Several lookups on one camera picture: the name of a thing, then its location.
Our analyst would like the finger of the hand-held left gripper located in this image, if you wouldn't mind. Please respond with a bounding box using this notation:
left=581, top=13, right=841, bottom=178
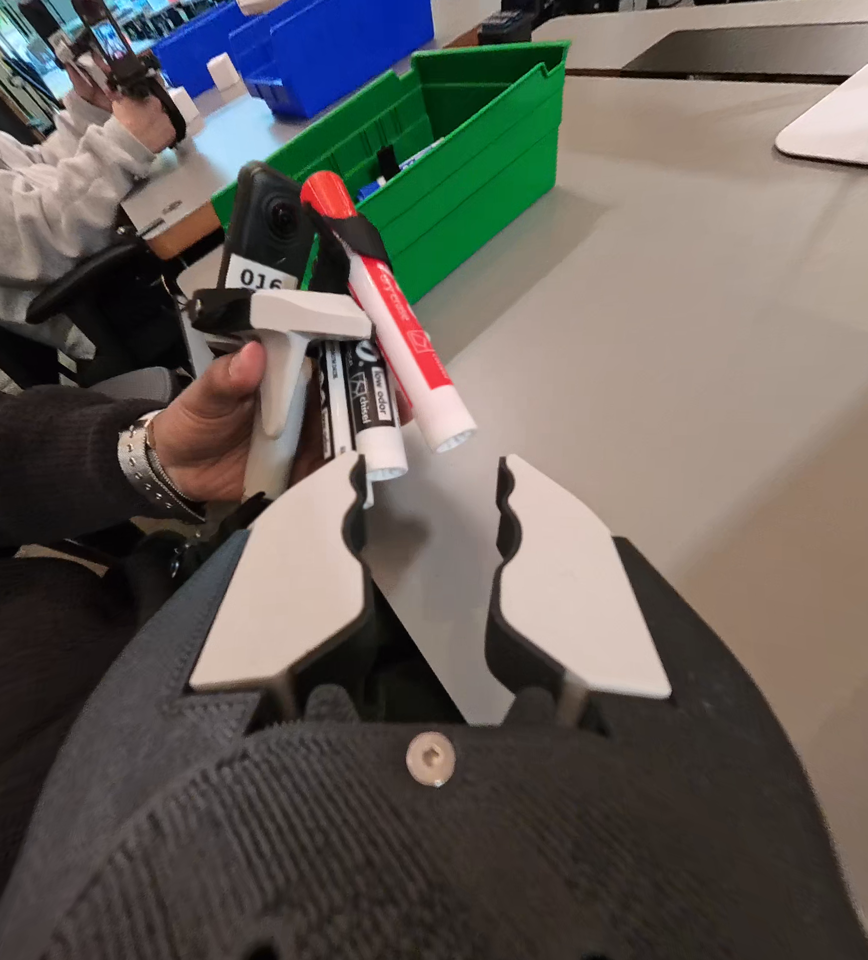
left=250, top=290, right=375, bottom=341

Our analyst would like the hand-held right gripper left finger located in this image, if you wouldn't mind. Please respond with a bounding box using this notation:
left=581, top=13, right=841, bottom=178
left=188, top=452, right=376, bottom=711

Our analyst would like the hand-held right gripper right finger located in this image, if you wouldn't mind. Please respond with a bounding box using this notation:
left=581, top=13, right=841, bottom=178
left=485, top=453, right=675, bottom=727

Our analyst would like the red dry erase marker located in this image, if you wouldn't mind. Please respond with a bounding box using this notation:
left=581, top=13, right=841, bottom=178
left=299, top=171, right=478, bottom=456

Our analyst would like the green plastic bin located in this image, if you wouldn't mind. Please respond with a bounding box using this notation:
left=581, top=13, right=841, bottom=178
left=211, top=41, right=571, bottom=306

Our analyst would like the person's left hand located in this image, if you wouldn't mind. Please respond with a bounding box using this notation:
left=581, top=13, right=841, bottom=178
left=150, top=339, right=326, bottom=502

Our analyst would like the wooden edged table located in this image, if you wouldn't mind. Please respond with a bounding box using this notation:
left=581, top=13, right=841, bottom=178
left=120, top=15, right=502, bottom=261

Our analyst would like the blue plastic bin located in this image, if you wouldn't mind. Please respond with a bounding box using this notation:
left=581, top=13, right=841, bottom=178
left=150, top=3, right=277, bottom=99
left=227, top=0, right=435, bottom=121

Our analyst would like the black office chair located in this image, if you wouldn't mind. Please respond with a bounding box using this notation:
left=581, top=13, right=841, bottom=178
left=0, top=228, right=195, bottom=391

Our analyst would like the black knit sweater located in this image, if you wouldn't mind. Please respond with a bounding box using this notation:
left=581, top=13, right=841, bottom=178
left=0, top=553, right=195, bottom=954

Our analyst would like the grey flat pad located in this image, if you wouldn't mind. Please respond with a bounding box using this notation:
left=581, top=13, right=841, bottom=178
left=623, top=21, right=868, bottom=76

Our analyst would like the white board with black edge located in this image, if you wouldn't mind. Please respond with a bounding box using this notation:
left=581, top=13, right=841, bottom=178
left=775, top=45, right=868, bottom=175

